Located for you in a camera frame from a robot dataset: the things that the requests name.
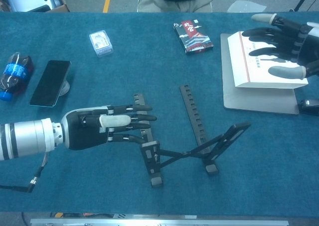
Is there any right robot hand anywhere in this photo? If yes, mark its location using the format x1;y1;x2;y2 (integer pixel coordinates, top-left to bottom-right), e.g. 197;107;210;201
241;13;319;80

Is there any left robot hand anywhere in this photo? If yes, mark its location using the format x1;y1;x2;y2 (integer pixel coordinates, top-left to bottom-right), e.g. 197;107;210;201
60;104;158;151

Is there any black folding laptop stand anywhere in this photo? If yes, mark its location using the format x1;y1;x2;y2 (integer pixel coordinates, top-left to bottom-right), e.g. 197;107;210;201
133;84;251;189

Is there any round white phone holder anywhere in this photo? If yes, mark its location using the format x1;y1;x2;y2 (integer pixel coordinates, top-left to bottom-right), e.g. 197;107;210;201
59;71;73;97

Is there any teal felt table cloth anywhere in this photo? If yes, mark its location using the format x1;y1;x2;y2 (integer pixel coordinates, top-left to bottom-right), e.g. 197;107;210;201
0;11;319;218

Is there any black power adapter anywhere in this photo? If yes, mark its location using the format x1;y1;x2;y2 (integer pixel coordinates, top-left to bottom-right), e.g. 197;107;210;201
298;98;319;116

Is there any black smartphone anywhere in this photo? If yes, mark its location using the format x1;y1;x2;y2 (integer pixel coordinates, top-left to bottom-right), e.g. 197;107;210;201
29;60;72;108

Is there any translucent plastic sheet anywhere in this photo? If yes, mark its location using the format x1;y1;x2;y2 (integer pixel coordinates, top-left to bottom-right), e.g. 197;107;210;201
227;0;267;13

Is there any clear plastic card case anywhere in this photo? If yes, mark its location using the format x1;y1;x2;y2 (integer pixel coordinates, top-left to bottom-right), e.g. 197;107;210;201
89;29;114;58

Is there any cola bottle with blue label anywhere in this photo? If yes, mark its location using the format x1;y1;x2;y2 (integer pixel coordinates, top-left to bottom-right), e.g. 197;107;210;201
0;51;35;102

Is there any black red playing card box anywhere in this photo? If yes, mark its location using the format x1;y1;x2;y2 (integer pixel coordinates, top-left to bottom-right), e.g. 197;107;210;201
173;19;214;55

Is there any seated person in beige trousers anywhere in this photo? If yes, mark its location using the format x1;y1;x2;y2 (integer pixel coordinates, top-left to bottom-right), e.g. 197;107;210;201
137;0;214;13

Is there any white USB cable box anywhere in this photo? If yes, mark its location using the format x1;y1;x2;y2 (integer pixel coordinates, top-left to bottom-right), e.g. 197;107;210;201
227;31;309;89

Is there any black arm cable with plug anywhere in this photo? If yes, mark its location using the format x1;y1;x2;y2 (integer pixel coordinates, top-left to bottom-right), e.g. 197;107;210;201
0;152;49;194

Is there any aluminium profile rail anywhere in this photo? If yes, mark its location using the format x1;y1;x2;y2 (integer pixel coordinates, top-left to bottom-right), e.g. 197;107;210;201
29;218;290;226

